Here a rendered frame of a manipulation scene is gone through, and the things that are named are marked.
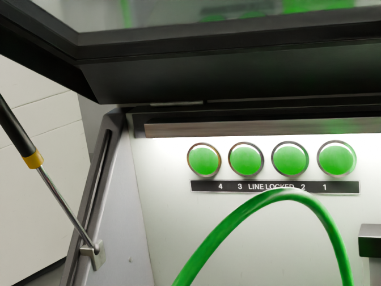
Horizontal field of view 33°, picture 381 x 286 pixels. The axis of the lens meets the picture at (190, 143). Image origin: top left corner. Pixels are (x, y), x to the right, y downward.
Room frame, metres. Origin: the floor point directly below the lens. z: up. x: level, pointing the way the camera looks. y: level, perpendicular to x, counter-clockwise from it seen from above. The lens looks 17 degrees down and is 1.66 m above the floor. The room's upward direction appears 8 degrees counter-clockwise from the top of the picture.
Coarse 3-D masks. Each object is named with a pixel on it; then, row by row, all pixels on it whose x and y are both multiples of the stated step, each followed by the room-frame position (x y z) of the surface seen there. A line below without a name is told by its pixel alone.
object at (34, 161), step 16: (0, 96) 0.64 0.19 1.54; (0, 112) 0.64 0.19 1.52; (16, 128) 0.66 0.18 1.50; (16, 144) 0.66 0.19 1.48; (32, 144) 0.67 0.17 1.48; (32, 160) 0.67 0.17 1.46; (48, 176) 0.69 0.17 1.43; (64, 208) 0.71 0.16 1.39; (80, 224) 0.72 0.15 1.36; (96, 256) 0.74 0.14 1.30
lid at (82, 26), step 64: (0, 0) 0.63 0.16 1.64; (64, 0) 0.62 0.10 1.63; (128, 0) 0.61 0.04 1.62; (192, 0) 0.60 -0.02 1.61; (256, 0) 0.59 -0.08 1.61; (320, 0) 0.58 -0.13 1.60; (64, 64) 0.86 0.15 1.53; (128, 64) 0.73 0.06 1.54; (192, 64) 0.72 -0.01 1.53; (256, 64) 0.70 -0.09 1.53; (320, 64) 0.69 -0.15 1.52
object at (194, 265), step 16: (272, 192) 0.58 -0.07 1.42; (288, 192) 0.60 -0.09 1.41; (304, 192) 0.62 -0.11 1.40; (240, 208) 0.55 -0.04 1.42; (256, 208) 0.56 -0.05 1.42; (320, 208) 0.64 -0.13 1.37; (224, 224) 0.53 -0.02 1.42; (208, 240) 0.52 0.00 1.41; (336, 240) 0.66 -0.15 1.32; (192, 256) 0.51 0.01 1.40; (208, 256) 0.51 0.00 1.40; (336, 256) 0.67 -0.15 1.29; (192, 272) 0.50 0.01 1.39
